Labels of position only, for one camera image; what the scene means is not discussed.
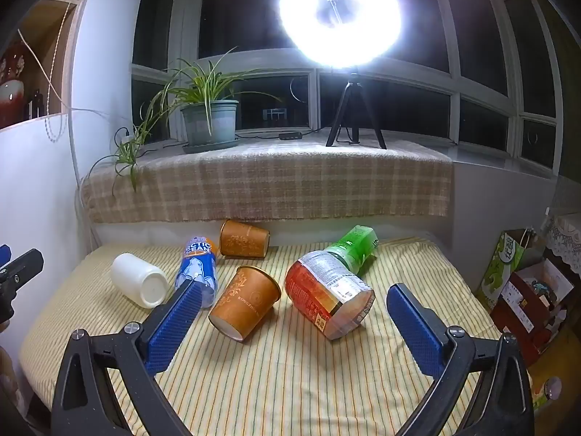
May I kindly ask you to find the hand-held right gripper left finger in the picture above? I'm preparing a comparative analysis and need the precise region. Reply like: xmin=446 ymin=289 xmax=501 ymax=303
xmin=51 ymin=279 xmax=203 ymax=436

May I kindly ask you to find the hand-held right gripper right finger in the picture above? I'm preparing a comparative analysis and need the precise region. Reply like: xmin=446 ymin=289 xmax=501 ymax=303
xmin=387 ymin=283 xmax=535 ymax=436

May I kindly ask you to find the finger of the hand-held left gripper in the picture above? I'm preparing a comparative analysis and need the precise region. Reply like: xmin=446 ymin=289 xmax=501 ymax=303
xmin=0 ymin=244 xmax=45 ymax=323

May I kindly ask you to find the orange paper cup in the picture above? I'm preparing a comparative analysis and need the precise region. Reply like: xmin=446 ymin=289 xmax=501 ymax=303
xmin=208 ymin=266 xmax=283 ymax=341
xmin=219 ymin=219 xmax=271 ymax=259

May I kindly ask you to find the red instant noodle cup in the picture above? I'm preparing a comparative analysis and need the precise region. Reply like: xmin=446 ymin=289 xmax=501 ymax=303
xmin=284 ymin=250 xmax=377 ymax=341

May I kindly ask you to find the white plastic jar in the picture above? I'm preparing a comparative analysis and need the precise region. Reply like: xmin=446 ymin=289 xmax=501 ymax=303
xmin=111 ymin=253 xmax=168 ymax=310

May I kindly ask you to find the blue plastic bottle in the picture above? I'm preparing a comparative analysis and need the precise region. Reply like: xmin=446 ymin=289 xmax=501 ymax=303
xmin=175 ymin=236 xmax=220 ymax=308

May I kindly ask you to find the green plastic bottle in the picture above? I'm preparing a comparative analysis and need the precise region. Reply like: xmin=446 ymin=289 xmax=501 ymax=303
xmin=323 ymin=225 xmax=379 ymax=277

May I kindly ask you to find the green paper bag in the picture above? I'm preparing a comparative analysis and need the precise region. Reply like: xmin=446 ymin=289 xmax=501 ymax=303
xmin=474 ymin=231 xmax=537 ymax=314

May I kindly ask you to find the red cardboard box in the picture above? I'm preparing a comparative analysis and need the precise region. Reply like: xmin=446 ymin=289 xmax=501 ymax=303
xmin=490 ymin=259 xmax=575 ymax=356

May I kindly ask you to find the yellow striped bed sheet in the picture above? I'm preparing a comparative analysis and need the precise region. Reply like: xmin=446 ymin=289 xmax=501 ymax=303
xmin=20 ymin=236 xmax=532 ymax=436

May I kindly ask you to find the red vase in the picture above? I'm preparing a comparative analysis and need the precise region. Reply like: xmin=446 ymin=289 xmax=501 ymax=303
xmin=0 ymin=41 xmax=29 ymax=128

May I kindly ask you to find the checked windowsill cloth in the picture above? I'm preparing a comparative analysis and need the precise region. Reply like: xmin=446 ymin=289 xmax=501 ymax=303
xmin=81 ymin=138 xmax=455 ymax=224

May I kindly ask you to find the white lace cloth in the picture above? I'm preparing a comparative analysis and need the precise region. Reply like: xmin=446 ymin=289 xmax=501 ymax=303
xmin=542 ymin=213 xmax=581 ymax=278

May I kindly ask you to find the grey plant saucer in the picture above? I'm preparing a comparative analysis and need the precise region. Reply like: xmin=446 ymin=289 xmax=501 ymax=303
xmin=183 ymin=138 xmax=240 ymax=154

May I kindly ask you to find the spider plant in grey pot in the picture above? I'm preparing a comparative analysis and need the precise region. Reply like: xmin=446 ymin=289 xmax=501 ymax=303
xmin=88 ymin=48 xmax=284 ymax=194

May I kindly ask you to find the wooden shelf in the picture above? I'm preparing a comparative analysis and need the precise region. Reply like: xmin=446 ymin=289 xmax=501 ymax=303
xmin=0 ymin=0 xmax=94 ymax=130

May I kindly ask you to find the black tripod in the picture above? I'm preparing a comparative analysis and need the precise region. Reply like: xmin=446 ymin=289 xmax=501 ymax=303
xmin=326 ymin=67 xmax=387 ymax=150

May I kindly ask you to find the white bead cord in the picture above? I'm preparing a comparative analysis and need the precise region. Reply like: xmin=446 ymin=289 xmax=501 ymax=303
xmin=44 ymin=0 xmax=89 ymax=142

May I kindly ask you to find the ring light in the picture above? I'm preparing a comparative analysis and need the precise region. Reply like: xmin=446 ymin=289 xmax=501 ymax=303
xmin=278 ymin=0 xmax=404 ymax=69

